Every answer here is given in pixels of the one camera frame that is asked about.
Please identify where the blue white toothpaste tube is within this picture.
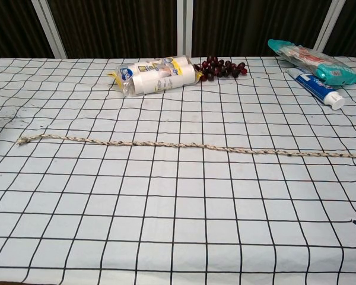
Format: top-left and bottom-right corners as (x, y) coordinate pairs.
(285, 66), (346, 111)

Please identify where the teal snack packet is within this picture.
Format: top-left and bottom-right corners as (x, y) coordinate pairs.
(267, 39), (356, 87)

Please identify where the white partition post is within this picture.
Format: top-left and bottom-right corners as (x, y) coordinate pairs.
(31, 0), (68, 59)
(176, 0), (194, 58)
(313, 0), (349, 53)

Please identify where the toilet paper roll pack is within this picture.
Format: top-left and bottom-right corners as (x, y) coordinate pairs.
(107, 55), (203, 99)

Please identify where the dark ribbed partition panel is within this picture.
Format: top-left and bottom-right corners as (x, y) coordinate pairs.
(0, 0), (55, 59)
(46, 0), (179, 59)
(191, 0), (333, 58)
(322, 0), (356, 58)

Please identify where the beige braided rope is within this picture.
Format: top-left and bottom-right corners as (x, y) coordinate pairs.
(16, 134), (356, 162)

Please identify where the dark red grape bunch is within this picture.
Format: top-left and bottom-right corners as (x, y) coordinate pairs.
(194, 55), (249, 83)

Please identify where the white black checked tablecloth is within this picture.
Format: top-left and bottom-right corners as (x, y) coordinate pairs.
(0, 56), (356, 285)

